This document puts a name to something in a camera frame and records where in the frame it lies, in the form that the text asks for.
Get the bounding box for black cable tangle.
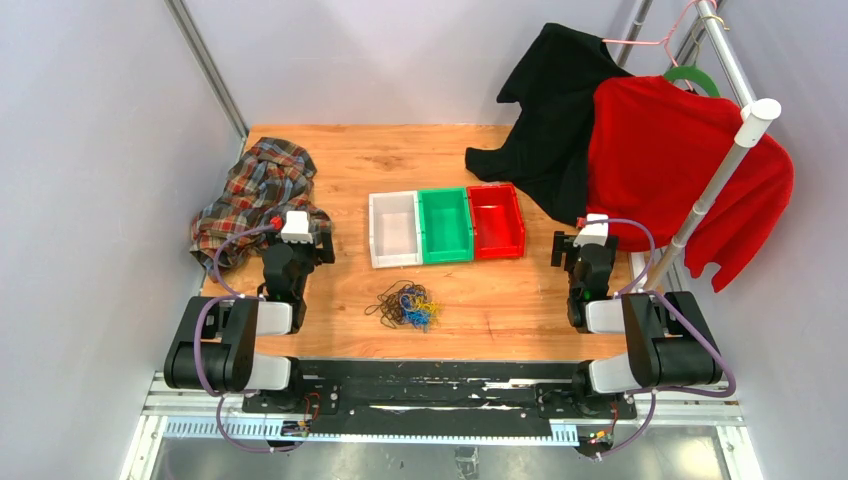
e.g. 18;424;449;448
364;280;425;331

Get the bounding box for yellow cable tangle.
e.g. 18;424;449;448
404;291;443;331

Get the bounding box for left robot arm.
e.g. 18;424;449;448
163;218;335;413

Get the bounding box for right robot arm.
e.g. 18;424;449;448
551;231;724;417

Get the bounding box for plaid flannel shirt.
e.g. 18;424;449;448
189;137;333;273

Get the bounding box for red plastic bin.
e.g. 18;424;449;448
466;184;526;261

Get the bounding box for white plastic bin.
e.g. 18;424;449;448
368;190;423;269

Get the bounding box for black shirt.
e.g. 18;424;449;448
465;23;629;225

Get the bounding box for red sweater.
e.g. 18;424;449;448
587;76;794;292

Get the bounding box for green plastic bin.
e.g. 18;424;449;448
418;187;474;264

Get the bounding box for green clothes hanger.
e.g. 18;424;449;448
663;65;721;98

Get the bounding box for white clothes rack pole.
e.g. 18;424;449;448
631;1;782;291

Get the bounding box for pink clothes hanger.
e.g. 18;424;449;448
604;1;730;72

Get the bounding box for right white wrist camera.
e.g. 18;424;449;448
573;213;609;247

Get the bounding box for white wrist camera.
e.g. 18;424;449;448
279;210;314;244
573;213;609;247

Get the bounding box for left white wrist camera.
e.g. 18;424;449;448
279;210;314;244

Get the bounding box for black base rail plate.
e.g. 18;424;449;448
241;359;636;437

